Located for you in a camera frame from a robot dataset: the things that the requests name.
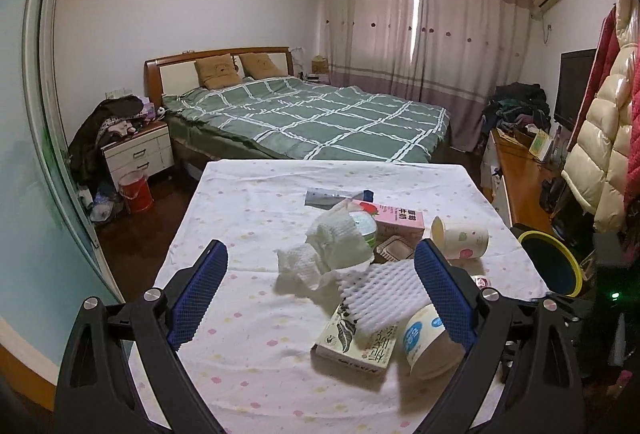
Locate white blue paper cup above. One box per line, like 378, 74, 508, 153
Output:
402, 304, 465, 380

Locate white foam fruit net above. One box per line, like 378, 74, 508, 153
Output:
338, 259, 432, 336

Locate yellow rimmed dark trash bin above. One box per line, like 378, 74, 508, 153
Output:
518, 231, 582, 298

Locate dotted paper cup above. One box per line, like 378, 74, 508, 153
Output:
431, 217, 489, 260

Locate brown plastic tray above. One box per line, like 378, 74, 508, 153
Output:
374, 235, 414, 264

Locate white dotted table cloth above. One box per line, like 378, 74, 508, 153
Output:
155, 160, 547, 433

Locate pink milk carton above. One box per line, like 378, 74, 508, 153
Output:
352, 199, 425, 247

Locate red plastic bucket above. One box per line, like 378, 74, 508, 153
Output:
117, 170, 153, 214

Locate white book with feather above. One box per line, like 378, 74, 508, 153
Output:
311, 304, 397, 374

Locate clear plastic green-label bottle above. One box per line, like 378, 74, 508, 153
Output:
349, 210, 378, 249

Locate crumpled white tissue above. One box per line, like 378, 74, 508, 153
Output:
277, 199, 374, 291

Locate white bedside cabinet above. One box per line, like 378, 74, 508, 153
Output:
102, 121, 174, 187

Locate wooden low sideboard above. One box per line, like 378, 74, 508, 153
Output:
490, 130, 558, 235

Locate green checked duvet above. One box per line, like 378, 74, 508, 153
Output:
163, 77, 449, 163

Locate dark clothes on cabinet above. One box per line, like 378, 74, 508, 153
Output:
68, 95, 143, 195

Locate cream puffer jacket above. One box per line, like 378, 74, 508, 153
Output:
560, 0, 640, 234

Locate left brown pillow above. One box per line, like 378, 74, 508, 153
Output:
194, 54, 242, 90

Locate brown pillow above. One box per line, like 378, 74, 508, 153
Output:
239, 53, 286, 80
194, 54, 242, 90

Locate pile of dark clothes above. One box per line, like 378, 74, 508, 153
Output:
480, 82, 551, 135

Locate red pink hanging coat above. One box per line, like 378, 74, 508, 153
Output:
569, 0, 640, 225

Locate right brown pillow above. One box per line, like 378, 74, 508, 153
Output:
239, 53, 286, 80

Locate black television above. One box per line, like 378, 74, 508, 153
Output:
553, 49, 597, 131

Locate pink purple curtain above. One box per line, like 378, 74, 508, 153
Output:
323, 0, 532, 151

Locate wooden bed frame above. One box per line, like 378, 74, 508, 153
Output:
143, 46, 294, 107

